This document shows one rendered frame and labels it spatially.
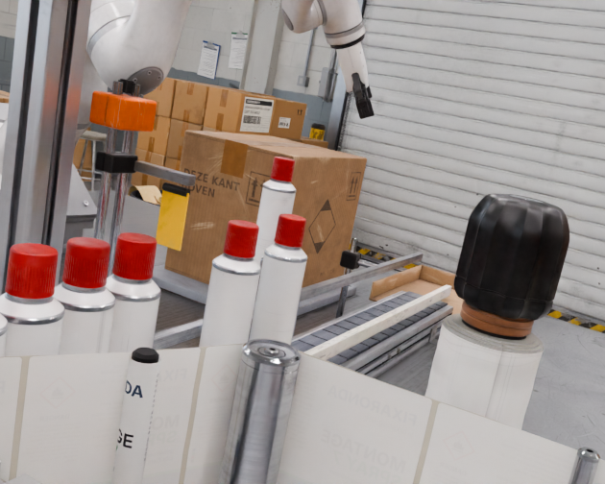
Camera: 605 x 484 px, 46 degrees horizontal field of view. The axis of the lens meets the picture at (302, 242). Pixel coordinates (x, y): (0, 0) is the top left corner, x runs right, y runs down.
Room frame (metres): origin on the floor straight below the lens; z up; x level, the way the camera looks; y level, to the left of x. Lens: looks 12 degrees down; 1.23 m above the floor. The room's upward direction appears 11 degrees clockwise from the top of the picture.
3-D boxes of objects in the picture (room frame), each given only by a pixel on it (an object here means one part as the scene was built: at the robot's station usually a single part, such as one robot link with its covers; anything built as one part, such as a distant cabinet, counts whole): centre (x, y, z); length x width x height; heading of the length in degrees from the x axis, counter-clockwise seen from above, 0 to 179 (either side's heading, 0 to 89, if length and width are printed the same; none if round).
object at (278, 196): (1.09, 0.05, 1.02); 0.05 x 0.05 x 0.20
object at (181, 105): (5.07, 0.59, 0.57); 1.20 x 0.85 x 1.14; 148
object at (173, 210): (0.65, 0.12, 1.09); 0.03 x 0.01 x 0.06; 63
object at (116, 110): (0.66, 0.16, 1.05); 0.10 x 0.04 x 0.33; 63
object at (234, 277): (0.73, 0.06, 0.98); 0.05 x 0.05 x 0.20
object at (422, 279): (1.53, -0.34, 0.85); 0.30 x 0.26 x 0.04; 153
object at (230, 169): (1.40, 0.08, 0.99); 0.30 x 0.24 x 0.27; 152
